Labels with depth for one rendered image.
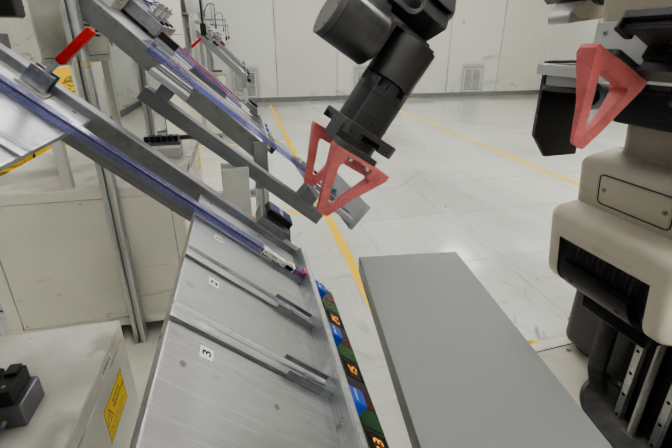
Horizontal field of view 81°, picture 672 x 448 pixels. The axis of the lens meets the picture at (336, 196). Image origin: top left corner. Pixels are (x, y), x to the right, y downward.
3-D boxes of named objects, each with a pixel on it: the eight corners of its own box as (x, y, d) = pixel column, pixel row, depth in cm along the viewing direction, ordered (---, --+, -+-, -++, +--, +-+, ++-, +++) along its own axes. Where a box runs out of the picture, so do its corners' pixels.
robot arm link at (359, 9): (461, -13, 43) (407, 24, 50) (383, -91, 38) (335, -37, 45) (437, 76, 39) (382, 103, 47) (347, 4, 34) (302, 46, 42)
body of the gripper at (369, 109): (338, 134, 40) (379, 68, 38) (320, 116, 49) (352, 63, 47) (388, 165, 42) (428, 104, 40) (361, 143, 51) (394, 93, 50)
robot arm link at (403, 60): (449, 52, 42) (423, 48, 47) (402, 11, 39) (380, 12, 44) (412, 108, 43) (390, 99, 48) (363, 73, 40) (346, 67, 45)
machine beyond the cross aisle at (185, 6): (253, 125, 559) (242, -28, 491) (256, 137, 485) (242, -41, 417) (150, 129, 531) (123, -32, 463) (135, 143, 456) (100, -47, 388)
